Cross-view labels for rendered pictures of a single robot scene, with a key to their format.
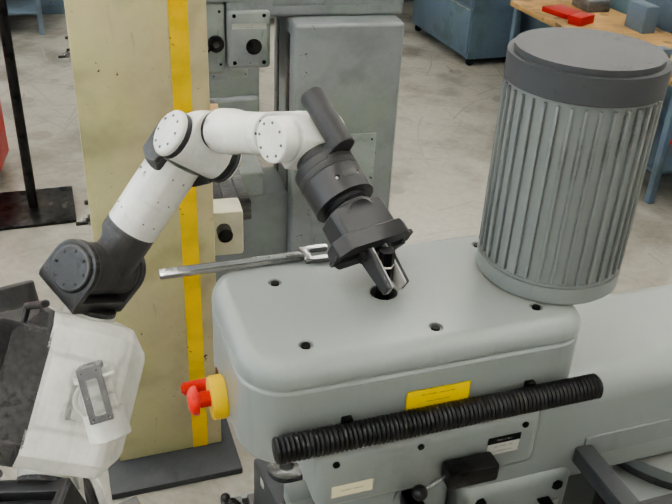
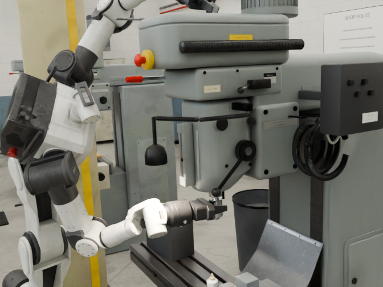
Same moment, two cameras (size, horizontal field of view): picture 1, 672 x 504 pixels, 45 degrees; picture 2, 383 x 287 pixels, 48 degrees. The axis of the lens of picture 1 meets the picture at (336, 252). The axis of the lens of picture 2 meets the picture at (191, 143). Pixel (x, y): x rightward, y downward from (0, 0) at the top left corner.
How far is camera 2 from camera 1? 0.92 m
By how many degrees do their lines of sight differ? 21
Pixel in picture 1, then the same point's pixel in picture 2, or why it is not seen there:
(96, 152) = not seen: hidden behind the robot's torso
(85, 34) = (32, 65)
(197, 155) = (117, 9)
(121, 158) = not seen: hidden behind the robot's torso
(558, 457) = (292, 95)
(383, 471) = (223, 82)
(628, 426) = (317, 83)
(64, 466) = (68, 143)
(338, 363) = (200, 14)
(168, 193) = (104, 31)
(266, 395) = (174, 25)
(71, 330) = (65, 87)
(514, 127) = not seen: outside the picture
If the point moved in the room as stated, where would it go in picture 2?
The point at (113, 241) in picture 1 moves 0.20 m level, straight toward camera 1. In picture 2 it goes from (81, 52) to (94, 50)
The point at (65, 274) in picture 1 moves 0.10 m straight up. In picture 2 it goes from (61, 64) to (58, 35)
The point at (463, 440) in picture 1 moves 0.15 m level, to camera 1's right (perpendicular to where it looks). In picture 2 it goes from (253, 72) to (298, 69)
